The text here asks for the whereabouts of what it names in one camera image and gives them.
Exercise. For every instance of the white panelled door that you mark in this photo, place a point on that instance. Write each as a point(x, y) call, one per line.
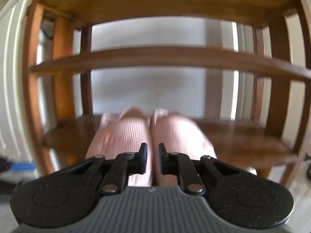
point(15, 139)

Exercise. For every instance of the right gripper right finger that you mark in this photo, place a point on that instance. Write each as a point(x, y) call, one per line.
point(181, 166)

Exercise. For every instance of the pink plush slipper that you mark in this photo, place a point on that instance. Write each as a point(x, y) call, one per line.
point(179, 134)
point(122, 134)

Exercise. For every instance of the brown wooden shoe rack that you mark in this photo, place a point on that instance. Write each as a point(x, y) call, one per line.
point(58, 61)

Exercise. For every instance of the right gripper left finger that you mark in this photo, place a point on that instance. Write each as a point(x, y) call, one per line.
point(116, 172)

